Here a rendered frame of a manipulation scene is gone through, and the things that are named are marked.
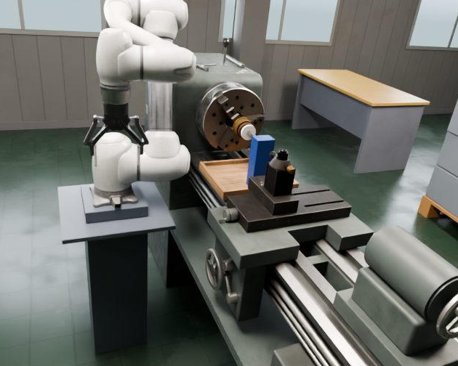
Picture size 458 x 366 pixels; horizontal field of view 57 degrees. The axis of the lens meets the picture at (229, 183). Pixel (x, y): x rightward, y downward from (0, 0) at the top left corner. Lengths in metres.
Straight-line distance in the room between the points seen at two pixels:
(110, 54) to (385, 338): 1.06
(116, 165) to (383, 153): 3.29
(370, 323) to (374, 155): 3.37
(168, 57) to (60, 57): 3.56
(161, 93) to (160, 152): 0.24
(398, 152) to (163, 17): 3.37
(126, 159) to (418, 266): 1.13
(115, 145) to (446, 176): 2.76
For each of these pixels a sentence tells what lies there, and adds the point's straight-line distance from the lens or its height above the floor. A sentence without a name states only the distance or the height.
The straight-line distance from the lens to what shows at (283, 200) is 1.46.
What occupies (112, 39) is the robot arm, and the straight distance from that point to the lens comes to 1.28.
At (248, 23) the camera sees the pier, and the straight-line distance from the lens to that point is 4.89.
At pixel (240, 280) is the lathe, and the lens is 1.47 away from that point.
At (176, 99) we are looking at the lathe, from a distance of 2.03.
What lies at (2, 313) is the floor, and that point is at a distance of 2.59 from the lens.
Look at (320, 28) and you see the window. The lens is 5.67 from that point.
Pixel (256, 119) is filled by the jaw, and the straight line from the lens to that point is 1.97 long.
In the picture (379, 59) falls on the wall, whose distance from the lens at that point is 6.37.
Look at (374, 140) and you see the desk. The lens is 4.39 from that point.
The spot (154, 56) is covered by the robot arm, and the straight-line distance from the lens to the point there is 1.28.
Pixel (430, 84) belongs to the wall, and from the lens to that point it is 7.19.
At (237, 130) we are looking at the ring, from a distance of 1.88.
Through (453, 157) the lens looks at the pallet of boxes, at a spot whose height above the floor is 0.57.
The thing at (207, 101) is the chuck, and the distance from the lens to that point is 1.95.
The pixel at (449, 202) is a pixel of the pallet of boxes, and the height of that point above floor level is 0.24.
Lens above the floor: 1.71
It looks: 27 degrees down
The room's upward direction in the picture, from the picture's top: 6 degrees clockwise
